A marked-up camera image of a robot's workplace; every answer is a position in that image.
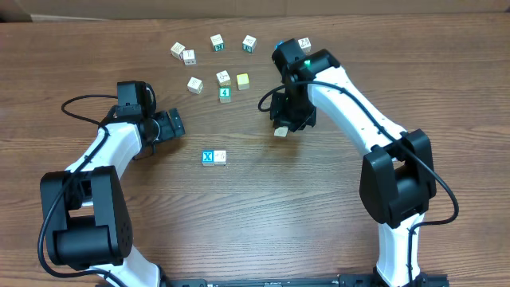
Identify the wooden block red-edged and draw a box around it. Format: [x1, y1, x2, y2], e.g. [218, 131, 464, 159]
[182, 49, 197, 65]

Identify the wooden block teal side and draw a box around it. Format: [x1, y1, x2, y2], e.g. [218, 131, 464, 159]
[242, 35, 257, 53]

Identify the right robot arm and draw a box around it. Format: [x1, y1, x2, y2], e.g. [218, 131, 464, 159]
[266, 39, 437, 286]

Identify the cardboard strip at table back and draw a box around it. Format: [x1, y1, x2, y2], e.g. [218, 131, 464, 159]
[1, 0, 509, 22]

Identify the blue top block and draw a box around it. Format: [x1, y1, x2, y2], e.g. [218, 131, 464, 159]
[274, 41, 284, 50]

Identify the green number 4 block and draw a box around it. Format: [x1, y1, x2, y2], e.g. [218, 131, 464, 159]
[218, 87, 232, 103]

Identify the plain wooden block far-left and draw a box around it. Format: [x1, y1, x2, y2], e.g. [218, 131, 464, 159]
[171, 42, 186, 61]

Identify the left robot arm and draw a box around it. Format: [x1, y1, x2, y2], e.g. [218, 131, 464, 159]
[37, 81, 185, 286]

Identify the blue X block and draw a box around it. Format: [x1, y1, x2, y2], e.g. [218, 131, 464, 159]
[202, 150, 214, 166]

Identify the wooden block far right top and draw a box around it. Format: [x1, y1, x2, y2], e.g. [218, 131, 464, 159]
[298, 37, 312, 53]

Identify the plain wooden block front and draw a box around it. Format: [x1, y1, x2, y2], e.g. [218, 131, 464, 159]
[214, 150, 226, 166]

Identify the plain wooden block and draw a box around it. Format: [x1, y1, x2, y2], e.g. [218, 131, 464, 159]
[171, 42, 186, 61]
[214, 150, 226, 166]
[187, 77, 203, 94]

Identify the wooden block yellow side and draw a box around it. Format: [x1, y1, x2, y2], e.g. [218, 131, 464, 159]
[216, 70, 231, 87]

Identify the wooden block green H side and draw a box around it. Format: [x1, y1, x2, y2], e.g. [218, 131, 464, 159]
[210, 34, 225, 52]

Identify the wooden letter A block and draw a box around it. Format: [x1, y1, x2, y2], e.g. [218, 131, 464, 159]
[274, 126, 288, 137]

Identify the plain wooden block left-middle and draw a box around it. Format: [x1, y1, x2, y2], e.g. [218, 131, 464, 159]
[187, 77, 203, 94]

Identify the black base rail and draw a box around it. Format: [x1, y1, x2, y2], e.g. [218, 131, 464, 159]
[95, 273, 450, 287]

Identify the yellow top block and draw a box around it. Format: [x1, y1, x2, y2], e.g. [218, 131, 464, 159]
[237, 73, 249, 90]

